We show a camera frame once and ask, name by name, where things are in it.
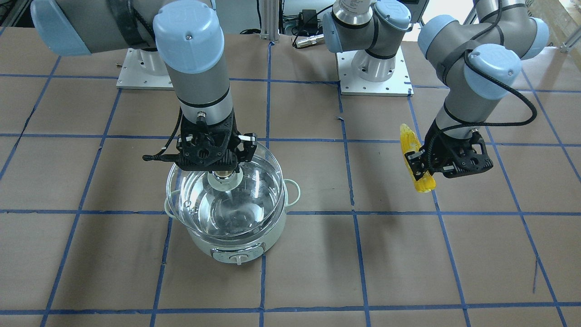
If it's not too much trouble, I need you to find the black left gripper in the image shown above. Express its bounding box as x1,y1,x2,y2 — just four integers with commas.
404,124,493,182

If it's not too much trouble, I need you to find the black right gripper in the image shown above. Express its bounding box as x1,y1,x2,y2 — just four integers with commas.
175,112,258,172

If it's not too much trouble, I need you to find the yellow corn cob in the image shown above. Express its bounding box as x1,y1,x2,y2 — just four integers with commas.
400,124,436,193

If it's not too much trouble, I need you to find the glass pot lid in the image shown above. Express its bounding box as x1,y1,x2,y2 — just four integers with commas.
166,144,287,239

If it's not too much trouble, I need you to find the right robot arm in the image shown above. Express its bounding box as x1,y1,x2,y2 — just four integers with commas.
30,0,257,172

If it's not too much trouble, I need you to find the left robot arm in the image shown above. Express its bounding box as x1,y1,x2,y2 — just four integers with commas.
322,0,550,192

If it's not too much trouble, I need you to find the white electric cooking pot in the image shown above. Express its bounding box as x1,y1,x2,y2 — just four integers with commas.
164,179,300,265

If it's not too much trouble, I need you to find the black power adapter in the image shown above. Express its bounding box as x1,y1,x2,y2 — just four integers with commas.
299,9,318,29

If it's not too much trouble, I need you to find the brown paper table cover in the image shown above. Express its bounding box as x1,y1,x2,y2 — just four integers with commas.
0,28,581,327

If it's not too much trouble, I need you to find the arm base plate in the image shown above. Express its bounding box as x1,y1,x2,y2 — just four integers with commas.
336,48,414,97
116,48,173,90

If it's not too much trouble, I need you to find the aluminium frame post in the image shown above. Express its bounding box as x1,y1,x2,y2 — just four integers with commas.
259,0,282,43

